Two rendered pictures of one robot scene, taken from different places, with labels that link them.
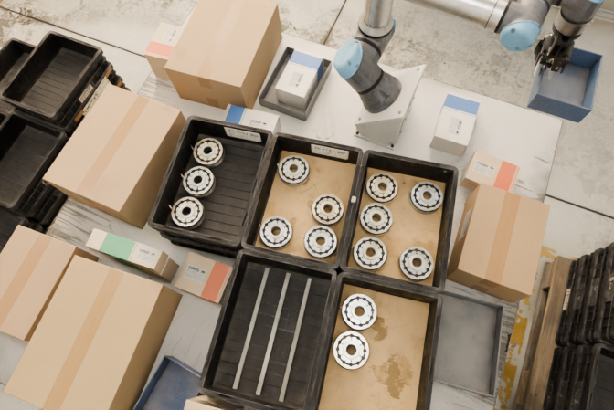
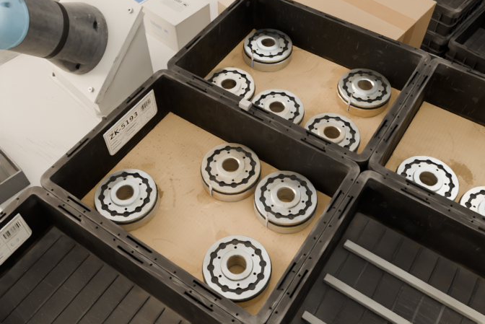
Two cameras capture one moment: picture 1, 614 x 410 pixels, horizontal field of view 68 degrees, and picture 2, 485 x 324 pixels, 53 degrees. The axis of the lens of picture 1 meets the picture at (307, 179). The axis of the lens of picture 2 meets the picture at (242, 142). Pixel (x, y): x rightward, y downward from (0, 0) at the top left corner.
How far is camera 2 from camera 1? 0.86 m
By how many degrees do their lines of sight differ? 38
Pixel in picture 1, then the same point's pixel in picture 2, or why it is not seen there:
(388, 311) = (427, 151)
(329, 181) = (177, 156)
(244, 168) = (62, 294)
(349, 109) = (56, 117)
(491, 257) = (378, 16)
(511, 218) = not seen: outside the picture
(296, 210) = (205, 224)
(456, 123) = (172, 1)
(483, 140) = not seen: hidden behind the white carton
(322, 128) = not seen: hidden behind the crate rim
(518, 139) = not seen: outside the picture
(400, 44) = not seen: outside the picture
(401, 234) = (309, 96)
